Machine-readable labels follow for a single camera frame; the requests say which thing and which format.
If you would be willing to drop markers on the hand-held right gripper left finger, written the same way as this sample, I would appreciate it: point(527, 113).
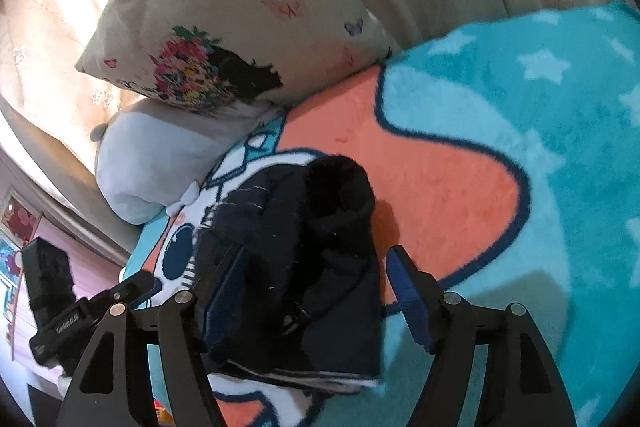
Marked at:
point(226, 287)

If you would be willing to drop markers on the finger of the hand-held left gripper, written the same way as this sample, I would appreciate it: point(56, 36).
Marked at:
point(132, 288)

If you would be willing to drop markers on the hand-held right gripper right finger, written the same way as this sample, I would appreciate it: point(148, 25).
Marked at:
point(407, 297)

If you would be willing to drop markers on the striped pants with navy patches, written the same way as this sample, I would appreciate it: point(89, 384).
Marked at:
point(325, 257)

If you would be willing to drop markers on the grey plush toy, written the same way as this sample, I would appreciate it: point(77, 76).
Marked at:
point(160, 157)

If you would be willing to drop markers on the turquoise cartoon star blanket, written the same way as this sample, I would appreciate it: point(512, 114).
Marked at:
point(500, 157)

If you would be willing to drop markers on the blue wall poster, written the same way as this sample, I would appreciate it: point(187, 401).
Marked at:
point(9, 262)

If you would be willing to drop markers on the red wall poster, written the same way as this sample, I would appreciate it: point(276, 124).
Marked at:
point(20, 217)

